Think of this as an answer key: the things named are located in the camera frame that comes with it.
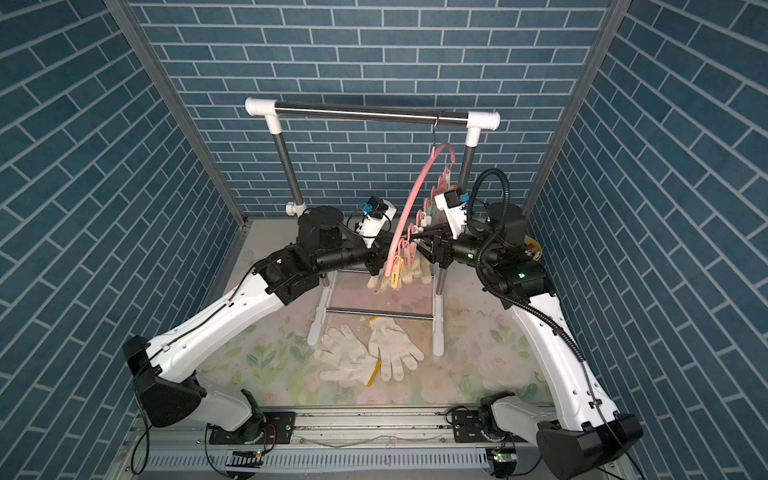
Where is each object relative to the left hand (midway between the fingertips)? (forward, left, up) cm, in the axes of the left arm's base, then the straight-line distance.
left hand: (413, 243), depth 62 cm
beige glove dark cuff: (-3, +7, -10) cm, 13 cm away
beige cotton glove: (+2, -2, -13) cm, 13 cm away
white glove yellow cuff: (-7, +4, -39) cm, 40 cm away
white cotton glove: (-10, +16, -39) cm, 43 cm away
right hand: (+1, -1, 0) cm, 1 cm away
